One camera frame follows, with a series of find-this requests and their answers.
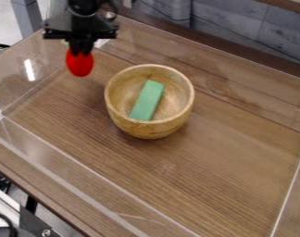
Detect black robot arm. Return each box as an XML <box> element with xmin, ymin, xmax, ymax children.
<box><xmin>43</xmin><ymin>0</ymin><xmax>119</xmax><ymax>56</ymax></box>

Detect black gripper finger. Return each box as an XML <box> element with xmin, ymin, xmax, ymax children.
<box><xmin>68</xmin><ymin>39</ymin><xmax>80</xmax><ymax>56</ymax></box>
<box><xmin>80</xmin><ymin>39</ymin><xmax>94</xmax><ymax>56</ymax></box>

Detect clear acrylic tray walls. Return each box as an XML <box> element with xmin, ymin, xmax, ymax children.
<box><xmin>0</xmin><ymin>19</ymin><xmax>300</xmax><ymax>237</ymax></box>

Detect black metal bracket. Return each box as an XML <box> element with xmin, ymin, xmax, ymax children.
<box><xmin>18</xmin><ymin>207</ymin><xmax>62</xmax><ymax>237</ymax></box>

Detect grey post upper left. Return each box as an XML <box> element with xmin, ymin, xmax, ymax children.
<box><xmin>10</xmin><ymin>0</ymin><xmax>42</xmax><ymax>38</ymax></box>

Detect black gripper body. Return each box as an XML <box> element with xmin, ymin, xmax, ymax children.
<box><xmin>43</xmin><ymin>12</ymin><xmax>119</xmax><ymax>42</ymax></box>

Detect wooden bowl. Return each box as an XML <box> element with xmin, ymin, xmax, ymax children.
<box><xmin>104</xmin><ymin>64</ymin><xmax>194</xmax><ymax>139</ymax></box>

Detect red plush strawberry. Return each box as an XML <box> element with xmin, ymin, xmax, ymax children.
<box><xmin>62</xmin><ymin>41</ymin><xmax>94</xmax><ymax>77</ymax></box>

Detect black cable lower left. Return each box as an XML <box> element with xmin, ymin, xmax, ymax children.
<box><xmin>0</xmin><ymin>212</ymin><xmax>19</xmax><ymax>237</ymax></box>

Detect green rectangular block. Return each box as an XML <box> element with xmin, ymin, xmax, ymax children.
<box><xmin>129</xmin><ymin>80</ymin><xmax>165</xmax><ymax>120</ymax></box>

